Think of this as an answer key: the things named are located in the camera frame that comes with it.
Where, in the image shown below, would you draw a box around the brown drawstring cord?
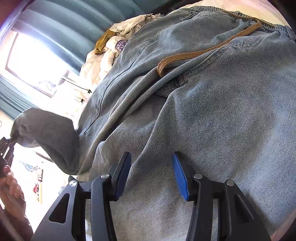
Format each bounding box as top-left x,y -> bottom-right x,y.
156,9 -> 276,78

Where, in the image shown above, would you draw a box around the mustard yellow garment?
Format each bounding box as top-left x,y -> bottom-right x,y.
94,29 -> 116,55

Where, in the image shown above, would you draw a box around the teal curtain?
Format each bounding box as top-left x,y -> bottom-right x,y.
1,1 -> 155,118

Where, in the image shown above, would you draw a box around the person's left hand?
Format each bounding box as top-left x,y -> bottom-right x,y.
1,165 -> 26,221

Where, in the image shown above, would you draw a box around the cream puffer jacket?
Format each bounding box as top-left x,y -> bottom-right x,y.
80,14 -> 162,88

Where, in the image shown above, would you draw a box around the pink pastel bed sheet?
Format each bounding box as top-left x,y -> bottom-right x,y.
180,0 -> 290,27

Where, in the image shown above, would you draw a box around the light blue denim jeans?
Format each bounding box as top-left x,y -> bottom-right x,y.
11,6 -> 295,240

